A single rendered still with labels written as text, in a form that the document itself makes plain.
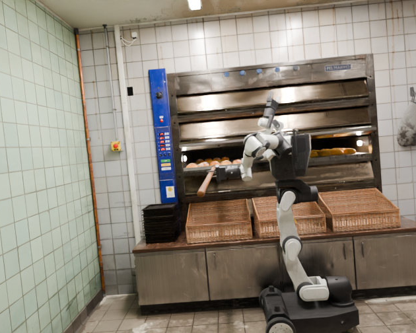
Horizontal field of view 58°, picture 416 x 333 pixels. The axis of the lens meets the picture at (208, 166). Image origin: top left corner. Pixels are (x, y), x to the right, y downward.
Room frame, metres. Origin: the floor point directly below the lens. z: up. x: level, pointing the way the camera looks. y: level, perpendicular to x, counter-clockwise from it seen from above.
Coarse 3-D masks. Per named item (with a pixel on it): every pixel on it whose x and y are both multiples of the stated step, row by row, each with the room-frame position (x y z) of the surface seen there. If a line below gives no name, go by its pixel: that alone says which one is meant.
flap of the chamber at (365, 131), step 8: (360, 128) 3.41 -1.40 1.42; (368, 128) 3.40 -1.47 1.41; (312, 136) 3.47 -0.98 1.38; (320, 136) 3.51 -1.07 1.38; (328, 136) 3.54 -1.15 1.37; (336, 136) 3.57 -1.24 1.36; (184, 144) 3.48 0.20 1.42; (192, 144) 3.47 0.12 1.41; (200, 144) 3.47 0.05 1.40; (208, 144) 3.46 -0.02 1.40; (216, 144) 3.48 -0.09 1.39; (224, 144) 3.51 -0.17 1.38; (232, 144) 3.54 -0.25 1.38; (240, 144) 3.58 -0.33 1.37
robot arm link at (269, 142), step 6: (246, 138) 2.29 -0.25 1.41; (258, 138) 2.30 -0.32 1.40; (264, 138) 2.28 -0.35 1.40; (270, 138) 2.33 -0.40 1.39; (276, 138) 2.39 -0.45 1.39; (264, 144) 2.25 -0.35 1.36; (270, 144) 2.32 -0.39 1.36; (276, 144) 2.38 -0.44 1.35; (258, 150) 2.23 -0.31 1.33; (264, 150) 2.27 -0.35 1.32; (258, 156) 2.28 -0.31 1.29
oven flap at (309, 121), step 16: (304, 112) 3.60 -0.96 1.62; (320, 112) 3.59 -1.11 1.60; (336, 112) 3.58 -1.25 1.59; (352, 112) 3.57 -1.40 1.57; (192, 128) 3.63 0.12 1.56; (208, 128) 3.62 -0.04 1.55; (224, 128) 3.61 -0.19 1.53; (240, 128) 3.59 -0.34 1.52; (256, 128) 3.58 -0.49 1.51; (288, 128) 3.56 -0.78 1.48; (304, 128) 3.53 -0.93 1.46; (320, 128) 3.53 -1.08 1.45
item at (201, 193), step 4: (212, 168) 2.82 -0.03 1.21; (212, 172) 2.51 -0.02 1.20; (208, 176) 2.15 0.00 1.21; (204, 180) 1.96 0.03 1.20; (208, 180) 1.96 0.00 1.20; (204, 184) 1.74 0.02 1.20; (208, 184) 1.87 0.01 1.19; (200, 188) 1.59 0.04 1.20; (204, 188) 1.62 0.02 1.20; (200, 192) 1.52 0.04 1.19; (204, 192) 1.54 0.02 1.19; (200, 196) 1.53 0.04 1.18
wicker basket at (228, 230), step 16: (192, 208) 3.58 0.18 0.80; (208, 208) 3.56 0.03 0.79; (224, 208) 3.55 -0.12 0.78; (192, 224) 3.54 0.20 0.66; (208, 224) 3.12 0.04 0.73; (224, 224) 3.11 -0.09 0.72; (240, 224) 3.10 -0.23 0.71; (192, 240) 3.12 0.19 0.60; (208, 240) 3.12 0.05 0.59; (224, 240) 3.11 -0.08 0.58
